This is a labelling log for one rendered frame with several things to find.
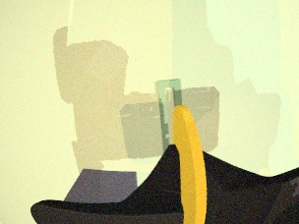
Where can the grey box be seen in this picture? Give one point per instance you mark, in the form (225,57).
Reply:
(102,186)

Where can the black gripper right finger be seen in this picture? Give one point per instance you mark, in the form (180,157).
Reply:
(237,196)

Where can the gold coin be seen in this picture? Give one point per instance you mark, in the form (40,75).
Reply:
(193,175)

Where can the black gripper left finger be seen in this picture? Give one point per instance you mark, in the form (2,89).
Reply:
(156,201)

